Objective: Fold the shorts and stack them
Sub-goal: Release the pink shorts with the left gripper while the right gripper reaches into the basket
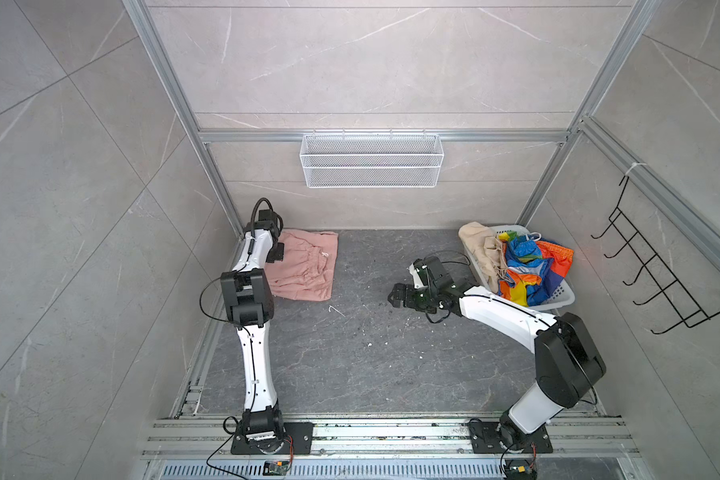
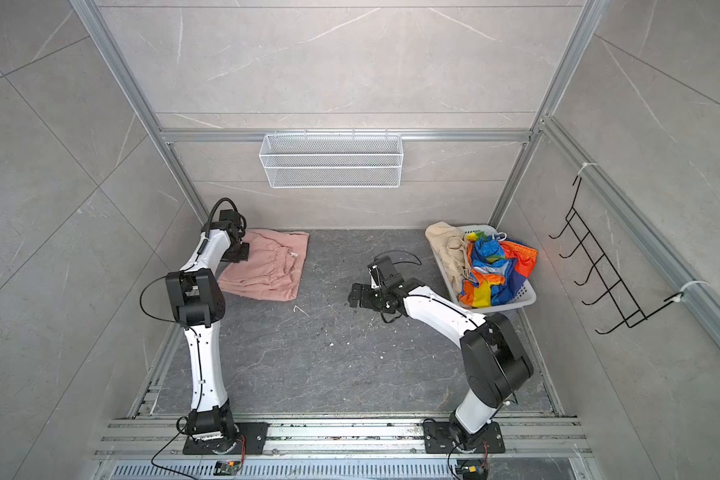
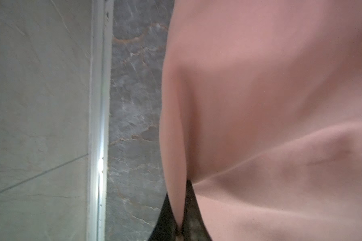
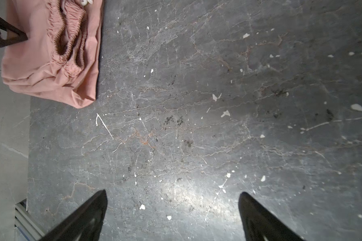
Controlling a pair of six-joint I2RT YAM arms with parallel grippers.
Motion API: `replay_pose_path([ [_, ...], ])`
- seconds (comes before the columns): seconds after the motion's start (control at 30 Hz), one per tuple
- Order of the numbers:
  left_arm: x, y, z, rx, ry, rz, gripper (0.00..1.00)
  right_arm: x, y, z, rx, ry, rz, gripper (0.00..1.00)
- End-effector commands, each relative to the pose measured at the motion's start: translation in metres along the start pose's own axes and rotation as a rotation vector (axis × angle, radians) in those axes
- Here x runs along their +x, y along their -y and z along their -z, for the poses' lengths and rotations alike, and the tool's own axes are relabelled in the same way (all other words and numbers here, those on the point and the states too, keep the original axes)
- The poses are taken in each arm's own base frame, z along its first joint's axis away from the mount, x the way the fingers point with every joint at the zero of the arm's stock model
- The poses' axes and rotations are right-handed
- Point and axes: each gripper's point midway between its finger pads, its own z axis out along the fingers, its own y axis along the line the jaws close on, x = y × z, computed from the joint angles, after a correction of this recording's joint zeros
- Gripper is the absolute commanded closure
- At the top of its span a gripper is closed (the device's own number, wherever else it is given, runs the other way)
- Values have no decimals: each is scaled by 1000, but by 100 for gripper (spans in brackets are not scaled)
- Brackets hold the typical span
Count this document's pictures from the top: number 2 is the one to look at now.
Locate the multicolour orange blue shorts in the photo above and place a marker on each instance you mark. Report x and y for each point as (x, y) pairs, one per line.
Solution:
(499, 268)

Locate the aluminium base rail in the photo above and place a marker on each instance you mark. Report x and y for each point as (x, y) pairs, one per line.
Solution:
(372, 446)

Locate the pink drawstring shorts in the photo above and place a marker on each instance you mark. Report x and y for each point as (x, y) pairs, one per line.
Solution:
(274, 267)

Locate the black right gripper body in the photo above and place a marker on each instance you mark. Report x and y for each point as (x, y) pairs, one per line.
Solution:
(371, 298)

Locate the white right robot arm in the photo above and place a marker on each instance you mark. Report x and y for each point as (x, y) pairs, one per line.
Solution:
(496, 363)

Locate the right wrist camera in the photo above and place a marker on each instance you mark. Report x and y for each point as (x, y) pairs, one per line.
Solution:
(384, 272)

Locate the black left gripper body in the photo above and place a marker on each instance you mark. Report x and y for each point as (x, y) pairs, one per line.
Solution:
(240, 253)

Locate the white plastic laundry basket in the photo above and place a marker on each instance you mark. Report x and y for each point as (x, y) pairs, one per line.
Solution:
(526, 297)

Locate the black wire hook rack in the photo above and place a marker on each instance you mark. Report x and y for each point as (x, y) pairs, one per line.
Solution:
(604, 269)

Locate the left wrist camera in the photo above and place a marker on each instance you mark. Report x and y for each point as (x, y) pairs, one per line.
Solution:
(231, 220)

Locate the white wire wall basket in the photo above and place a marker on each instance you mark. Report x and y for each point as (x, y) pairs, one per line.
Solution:
(332, 160)

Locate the beige shorts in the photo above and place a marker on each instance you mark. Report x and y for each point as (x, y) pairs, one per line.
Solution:
(450, 247)

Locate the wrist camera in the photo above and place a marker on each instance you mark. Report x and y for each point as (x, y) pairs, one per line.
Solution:
(384, 272)
(231, 220)

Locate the aluminium frame post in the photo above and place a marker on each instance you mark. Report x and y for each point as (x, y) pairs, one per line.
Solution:
(94, 23)

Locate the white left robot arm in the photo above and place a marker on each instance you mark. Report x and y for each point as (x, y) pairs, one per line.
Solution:
(198, 305)

